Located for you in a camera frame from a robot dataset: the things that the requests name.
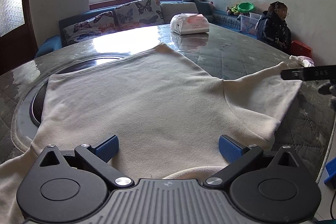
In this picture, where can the butterfly cushion left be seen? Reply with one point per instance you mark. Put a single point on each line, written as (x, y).
(99, 25)

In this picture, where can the tissue pack white pink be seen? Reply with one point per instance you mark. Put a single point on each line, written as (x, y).
(189, 23)

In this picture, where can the grey plain cushion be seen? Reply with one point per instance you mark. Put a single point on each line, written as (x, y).
(171, 9)

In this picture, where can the round black induction cooktop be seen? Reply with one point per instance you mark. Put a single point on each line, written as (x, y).
(38, 102)

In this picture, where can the clear plastic storage box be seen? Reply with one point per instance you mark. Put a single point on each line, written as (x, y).
(248, 23)

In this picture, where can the red box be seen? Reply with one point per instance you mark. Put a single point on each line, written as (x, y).
(298, 48)

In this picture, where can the blue plastic stool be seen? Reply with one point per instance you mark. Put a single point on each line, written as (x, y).
(330, 181)

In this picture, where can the dark wooden door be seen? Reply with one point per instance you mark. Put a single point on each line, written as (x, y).
(18, 42)

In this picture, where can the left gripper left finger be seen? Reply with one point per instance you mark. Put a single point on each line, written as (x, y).
(69, 186)

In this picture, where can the green plastic basin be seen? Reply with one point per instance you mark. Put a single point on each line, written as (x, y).
(245, 7)

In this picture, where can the butterfly cushion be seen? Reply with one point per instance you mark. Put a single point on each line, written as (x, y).
(99, 25)
(140, 13)

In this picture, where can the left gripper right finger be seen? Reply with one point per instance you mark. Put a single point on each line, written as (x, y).
(266, 186)

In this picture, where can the butterfly cushion right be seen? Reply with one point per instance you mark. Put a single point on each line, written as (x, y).
(140, 13)

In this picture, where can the white pink small garment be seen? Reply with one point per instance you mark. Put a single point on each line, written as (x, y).
(302, 60)

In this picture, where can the blue sofa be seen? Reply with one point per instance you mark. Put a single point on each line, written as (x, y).
(214, 16)

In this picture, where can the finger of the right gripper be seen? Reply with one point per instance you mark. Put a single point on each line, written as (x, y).
(327, 72)

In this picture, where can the cream white shirt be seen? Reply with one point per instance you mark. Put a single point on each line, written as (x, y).
(166, 111)

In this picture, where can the child in dark jacket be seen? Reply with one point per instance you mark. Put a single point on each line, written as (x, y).
(272, 28)

